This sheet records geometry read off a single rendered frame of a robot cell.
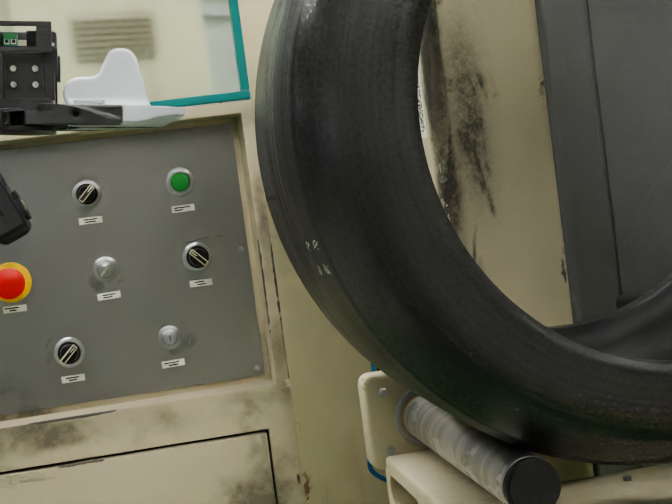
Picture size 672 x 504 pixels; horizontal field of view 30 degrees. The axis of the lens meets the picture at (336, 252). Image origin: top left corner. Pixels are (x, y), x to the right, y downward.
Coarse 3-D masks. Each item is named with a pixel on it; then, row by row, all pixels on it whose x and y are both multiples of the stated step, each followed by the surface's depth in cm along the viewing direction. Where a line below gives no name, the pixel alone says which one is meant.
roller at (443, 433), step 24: (408, 408) 126; (432, 408) 120; (432, 432) 116; (456, 432) 109; (480, 432) 106; (456, 456) 107; (480, 456) 101; (504, 456) 97; (528, 456) 95; (480, 480) 101; (504, 480) 94; (528, 480) 94; (552, 480) 94
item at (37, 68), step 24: (0, 24) 92; (24, 24) 93; (48, 24) 93; (0, 48) 92; (24, 48) 93; (48, 48) 93; (0, 72) 92; (24, 72) 94; (48, 72) 94; (0, 96) 93; (24, 96) 94; (48, 96) 94; (0, 120) 92
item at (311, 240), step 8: (304, 240) 96; (312, 240) 94; (312, 248) 95; (320, 248) 93; (312, 256) 95; (320, 256) 94; (320, 264) 95; (328, 264) 93; (320, 272) 95; (328, 272) 94; (328, 280) 95
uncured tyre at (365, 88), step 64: (320, 0) 91; (384, 0) 89; (320, 64) 90; (384, 64) 89; (256, 128) 109; (320, 128) 90; (384, 128) 89; (320, 192) 91; (384, 192) 89; (384, 256) 90; (448, 256) 90; (384, 320) 92; (448, 320) 90; (512, 320) 91; (640, 320) 122; (448, 384) 93; (512, 384) 91; (576, 384) 92; (640, 384) 93; (576, 448) 96; (640, 448) 96
